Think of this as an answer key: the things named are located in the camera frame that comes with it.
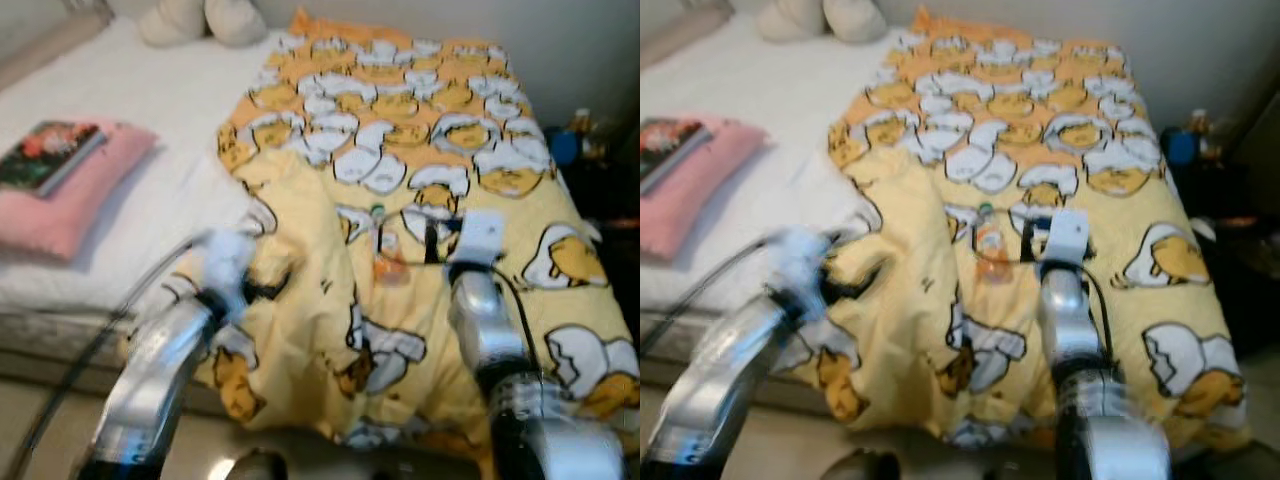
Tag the cream plush toy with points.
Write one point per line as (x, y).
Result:
(236, 20)
(172, 22)
(790, 20)
(856, 20)

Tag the clear plastic drink bottle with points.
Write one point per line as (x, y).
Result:
(990, 248)
(389, 262)

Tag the grey bed base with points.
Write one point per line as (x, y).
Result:
(670, 335)
(60, 345)

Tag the flower-cover book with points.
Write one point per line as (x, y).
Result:
(45, 155)
(665, 150)

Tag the grey robot foot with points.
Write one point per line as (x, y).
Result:
(862, 467)
(258, 467)

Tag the pink pillow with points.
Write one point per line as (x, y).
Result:
(85, 205)
(695, 205)

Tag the beige padded headboard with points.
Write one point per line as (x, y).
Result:
(680, 35)
(40, 50)

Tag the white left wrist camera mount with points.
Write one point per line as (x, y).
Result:
(226, 262)
(805, 260)

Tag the black nightstand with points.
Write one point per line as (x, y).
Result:
(610, 210)
(1240, 270)

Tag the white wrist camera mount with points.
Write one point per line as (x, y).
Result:
(805, 260)
(1066, 235)
(226, 262)
(480, 235)

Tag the white mattress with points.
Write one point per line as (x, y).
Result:
(790, 110)
(170, 110)

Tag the yellow egg-print duvet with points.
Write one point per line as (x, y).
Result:
(420, 130)
(1030, 130)

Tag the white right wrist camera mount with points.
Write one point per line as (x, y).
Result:
(480, 235)
(1066, 235)

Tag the blue round container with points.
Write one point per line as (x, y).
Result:
(1182, 147)
(565, 147)

